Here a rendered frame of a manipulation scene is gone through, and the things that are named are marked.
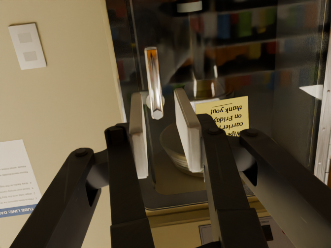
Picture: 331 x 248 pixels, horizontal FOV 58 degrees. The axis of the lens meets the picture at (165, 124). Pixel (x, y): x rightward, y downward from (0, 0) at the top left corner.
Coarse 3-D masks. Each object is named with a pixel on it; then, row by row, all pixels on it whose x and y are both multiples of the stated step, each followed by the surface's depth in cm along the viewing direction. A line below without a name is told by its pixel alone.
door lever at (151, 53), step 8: (144, 48) 34; (152, 48) 34; (152, 56) 34; (152, 64) 34; (152, 72) 35; (152, 80) 35; (160, 80) 35; (152, 88) 36; (160, 88) 36; (152, 96) 36; (160, 96) 36; (152, 104) 36; (160, 104) 36; (152, 112) 37; (160, 112) 37
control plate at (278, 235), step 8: (208, 224) 49; (264, 224) 48; (272, 224) 48; (200, 232) 48; (208, 232) 48; (272, 232) 48; (280, 232) 48; (208, 240) 48; (280, 240) 48; (288, 240) 48
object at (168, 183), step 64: (128, 0) 36; (192, 0) 37; (256, 0) 37; (320, 0) 38; (128, 64) 39; (192, 64) 40; (256, 64) 41; (320, 64) 41; (256, 128) 45; (192, 192) 48
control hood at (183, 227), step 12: (252, 204) 51; (168, 216) 51; (180, 216) 50; (192, 216) 50; (204, 216) 50; (264, 216) 49; (156, 228) 49; (168, 228) 49; (180, 228) 49; (192, 228) 49; (156, 240) 48; (168, 240) 48; (180, 240) 48; (192, 240) 48
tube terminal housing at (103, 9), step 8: (104, 8) 37; (104, 16) 38; (104, 24) 38; (112, 48) 39; (112, 56) 40; (112, 64) 40; (120, 104) 43; (120, 112) 43; (248, 200) 51; (256, 200) 52; (176, 208) 51; (184, 208) 51; (192, 208) 51; (200, 208) 51; (208, 208) 52; (152, 216) 51
